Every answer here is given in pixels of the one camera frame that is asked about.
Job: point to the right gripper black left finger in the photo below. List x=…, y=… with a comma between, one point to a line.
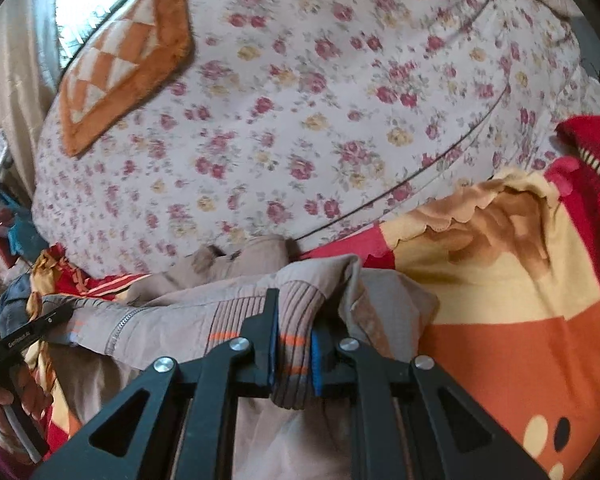
x=176, y=421

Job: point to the orange checkered cushion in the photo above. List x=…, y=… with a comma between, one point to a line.
x=121, y=65

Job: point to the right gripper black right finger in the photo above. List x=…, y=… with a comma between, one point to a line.
x=411, y=420

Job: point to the blue plastic bag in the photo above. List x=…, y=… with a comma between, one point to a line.
x=24, y=239

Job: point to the beige jacket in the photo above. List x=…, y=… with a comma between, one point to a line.
x=203, y=301

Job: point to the beige curtain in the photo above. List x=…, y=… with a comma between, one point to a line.
x=29, y=77

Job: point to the person's left hand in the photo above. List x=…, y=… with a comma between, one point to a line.
x=25, y=393

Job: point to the floral quilt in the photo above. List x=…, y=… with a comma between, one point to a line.
x=312, y=119

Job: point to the orange red cream blanket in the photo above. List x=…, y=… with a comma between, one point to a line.
x=515, y=264

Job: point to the grey striped garment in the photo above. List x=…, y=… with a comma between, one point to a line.
x=13, y=305

